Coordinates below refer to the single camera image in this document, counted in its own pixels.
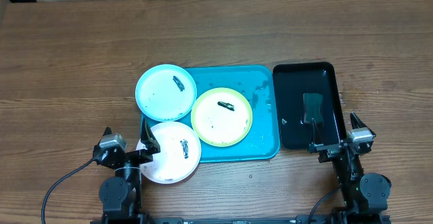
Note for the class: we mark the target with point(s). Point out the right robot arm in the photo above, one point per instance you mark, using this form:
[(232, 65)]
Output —
[(365, 194)]

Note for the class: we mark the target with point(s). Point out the light blue plate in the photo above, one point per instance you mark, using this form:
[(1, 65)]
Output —
[(166, 92)]

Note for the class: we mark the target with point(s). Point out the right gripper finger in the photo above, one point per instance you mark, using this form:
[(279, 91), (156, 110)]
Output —
[(316, 137), (356, 122)]

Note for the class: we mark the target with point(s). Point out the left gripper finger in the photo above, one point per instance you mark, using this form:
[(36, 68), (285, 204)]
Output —
[(107, 131), (147, 138)]

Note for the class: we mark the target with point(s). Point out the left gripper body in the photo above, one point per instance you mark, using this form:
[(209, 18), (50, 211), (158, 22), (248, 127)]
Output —
[(136, 157)]

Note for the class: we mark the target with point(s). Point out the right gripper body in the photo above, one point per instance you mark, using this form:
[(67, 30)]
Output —
[(329, 151)]

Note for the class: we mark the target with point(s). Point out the teal plastic tray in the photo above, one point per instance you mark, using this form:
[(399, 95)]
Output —
[(255, 83)]

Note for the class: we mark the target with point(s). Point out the white plate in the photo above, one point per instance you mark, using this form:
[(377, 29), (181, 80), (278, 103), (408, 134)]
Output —
[(180, 153)]

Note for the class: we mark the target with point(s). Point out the black plastic tray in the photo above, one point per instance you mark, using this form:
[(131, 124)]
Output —
[(291, 81)]

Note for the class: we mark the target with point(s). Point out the yellow-green plate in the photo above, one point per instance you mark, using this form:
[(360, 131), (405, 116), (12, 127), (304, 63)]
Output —
[(221, 117)]

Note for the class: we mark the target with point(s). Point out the green scrubbing sponge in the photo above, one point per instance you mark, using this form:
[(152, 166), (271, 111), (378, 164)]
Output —
[(313, 108)]

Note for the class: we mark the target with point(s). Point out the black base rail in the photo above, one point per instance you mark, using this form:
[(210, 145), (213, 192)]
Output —
[(300, 219)]

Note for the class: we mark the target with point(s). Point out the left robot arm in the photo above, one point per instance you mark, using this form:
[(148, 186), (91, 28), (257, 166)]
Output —
[(121, 195)]

